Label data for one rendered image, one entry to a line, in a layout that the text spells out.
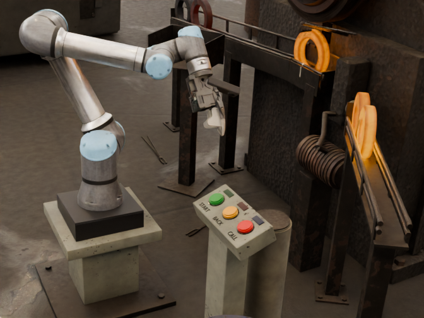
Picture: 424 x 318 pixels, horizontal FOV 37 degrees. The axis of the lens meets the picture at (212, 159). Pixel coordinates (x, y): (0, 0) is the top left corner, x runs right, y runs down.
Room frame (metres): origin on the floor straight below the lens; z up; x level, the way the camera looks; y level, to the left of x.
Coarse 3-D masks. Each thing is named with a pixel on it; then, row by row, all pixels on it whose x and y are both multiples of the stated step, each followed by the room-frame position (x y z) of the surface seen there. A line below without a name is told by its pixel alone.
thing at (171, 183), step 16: (160, 32) 2.73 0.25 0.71; (176, 32) 2.81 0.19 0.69; (208, 32) 2.74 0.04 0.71; (208, 48) 2.57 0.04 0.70; (224, 48) 2.71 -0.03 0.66; (176, 64) 2.63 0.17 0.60; (192, 112) 2.63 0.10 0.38; (192, 128) 2.64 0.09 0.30; (192, 144) 2.64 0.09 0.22; (192, 160) 2.65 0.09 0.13; (176, 176) 2.72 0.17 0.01; (192, 176) 2.66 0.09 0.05; (176, 192) 2.57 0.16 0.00; (192, 192) 2.57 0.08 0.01
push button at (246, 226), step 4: (244, 220) 1.38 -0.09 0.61; (248, 220) 1.38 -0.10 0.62; (240, 224) 1.37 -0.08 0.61; (244, 224) 1.37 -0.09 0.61; (248, 224) 1.36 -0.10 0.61; (252, 224) 1.36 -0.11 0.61; (240, 228) 1.35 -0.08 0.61; (244, 228) 1.35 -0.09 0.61; (248, 228) 1.35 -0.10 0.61; (240, 232) 1.35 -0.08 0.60; (244, 232) 1.35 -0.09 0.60
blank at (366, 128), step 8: (360, 112) 1.79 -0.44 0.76; (368, 112) 1.71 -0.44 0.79; (376, 112) 1.71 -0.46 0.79; (360, 120) 1.77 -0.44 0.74; (368, 120) 1.68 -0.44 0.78; (376, 120) 1.69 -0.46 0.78; (360, 128) 1.77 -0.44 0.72; (368, 128) 1.67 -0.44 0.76; (376, 128) 1.67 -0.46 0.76; (360, 136) 1.75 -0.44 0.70; (368, 136) 1.66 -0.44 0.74; (360, 144) 1.69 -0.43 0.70; (368, 144) 1.66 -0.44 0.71; (360, 152) 1.67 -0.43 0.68; (368, 152) 1.67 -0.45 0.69
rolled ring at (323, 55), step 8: (304, 32) 2.41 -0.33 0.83; (312, 32) 2.37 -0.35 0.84; (320, 32) 2.37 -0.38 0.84; (296, 40) 2.45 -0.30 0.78; (304, 40) 2.42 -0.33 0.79; (320, 40) 2.33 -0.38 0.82; (296, 48) 2.44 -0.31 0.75; (304, 48) 2.44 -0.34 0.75; (320, 48) 2.32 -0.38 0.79; (328, 48) 2.32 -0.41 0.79; (296, 56) 2.44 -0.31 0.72; (304, 56) 2.44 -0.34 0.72; (320, 56) 2.32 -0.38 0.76; (328, 56) 2.31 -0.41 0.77; (320, 64) 2.31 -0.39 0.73; (328, 64) 2.32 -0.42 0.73
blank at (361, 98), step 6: (360, 96) 1.87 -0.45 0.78; (366, 96) 1.87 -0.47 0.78; (354, 102) 1.96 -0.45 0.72; (360, 102) 1.85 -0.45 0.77; (366, 102) 1.85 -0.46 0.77; (354, 108) 1.94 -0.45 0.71; (360, 108) 1.83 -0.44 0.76; (354, 114) 1.92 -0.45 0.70; (354, 120) 1.91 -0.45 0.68; (354, 126) 1.88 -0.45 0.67; (354, 132) 1.85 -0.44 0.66
